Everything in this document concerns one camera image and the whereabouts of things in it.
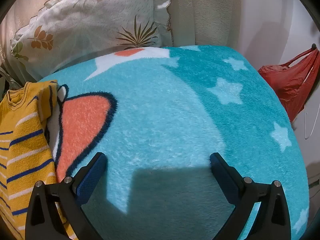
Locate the yellow striped knit sweater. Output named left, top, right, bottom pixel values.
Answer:
left=0, top=80, right=78, bottom=240

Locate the red plastic bag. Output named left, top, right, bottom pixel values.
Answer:
left=258, top=44, right=319, bottom=122

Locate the turquoise star cartoon blanket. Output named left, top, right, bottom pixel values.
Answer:
left=47, top=46, right=309, bottom=239

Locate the leaf print pillow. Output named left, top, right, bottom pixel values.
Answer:
left=1, top=0, right=172, bottom=85

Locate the beige towel blanket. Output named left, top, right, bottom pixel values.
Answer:
left=169, top=0, right=241, bottom=49

